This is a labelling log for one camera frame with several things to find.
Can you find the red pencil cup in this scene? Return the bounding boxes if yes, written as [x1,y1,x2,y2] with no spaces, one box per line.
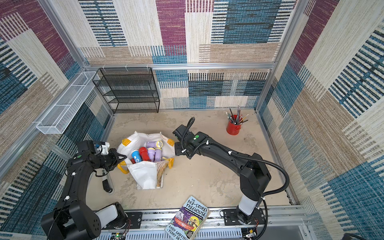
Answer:
[226,115,242,136]

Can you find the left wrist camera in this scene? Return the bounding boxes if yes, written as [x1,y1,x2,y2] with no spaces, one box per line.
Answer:
[95,142,110,156]

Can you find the white tote bag yellow handles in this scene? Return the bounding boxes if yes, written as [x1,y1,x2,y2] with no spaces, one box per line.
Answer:
[117,132,176,190]

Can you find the purple flashlight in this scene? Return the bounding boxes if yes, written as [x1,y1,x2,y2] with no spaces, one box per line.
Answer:
[147,148,156,162]
[146,141,163,149]

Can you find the blue flashlight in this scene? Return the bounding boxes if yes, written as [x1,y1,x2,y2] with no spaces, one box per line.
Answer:
[132,150,142,163]

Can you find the black wire mesh shelf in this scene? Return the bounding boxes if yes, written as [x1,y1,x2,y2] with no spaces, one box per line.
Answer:
[93,67,160,114]

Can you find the white wire mesh basket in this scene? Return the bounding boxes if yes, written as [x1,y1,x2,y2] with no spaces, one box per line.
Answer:
[37,72,96,135]

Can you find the treehouse paperback book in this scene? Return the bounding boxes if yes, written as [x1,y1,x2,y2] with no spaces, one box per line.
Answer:
[165,196,210,240]

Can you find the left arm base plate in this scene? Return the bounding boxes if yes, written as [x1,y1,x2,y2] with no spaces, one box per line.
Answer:
[122,212,143,230]

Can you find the red flashlight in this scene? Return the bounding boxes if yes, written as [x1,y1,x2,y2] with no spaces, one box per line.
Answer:
[139,147,151,162]

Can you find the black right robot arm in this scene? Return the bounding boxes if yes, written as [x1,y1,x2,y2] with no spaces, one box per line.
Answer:
[173,117,290,225]

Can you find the purple flashlight lone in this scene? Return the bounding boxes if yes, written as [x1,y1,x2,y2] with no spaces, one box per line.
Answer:
[154,148,163,163]

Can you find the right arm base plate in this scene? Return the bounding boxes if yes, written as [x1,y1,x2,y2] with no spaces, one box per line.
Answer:
[220,208,266,226]

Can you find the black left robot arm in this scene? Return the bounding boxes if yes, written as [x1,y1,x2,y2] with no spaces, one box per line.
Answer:
[41,141,128,240]

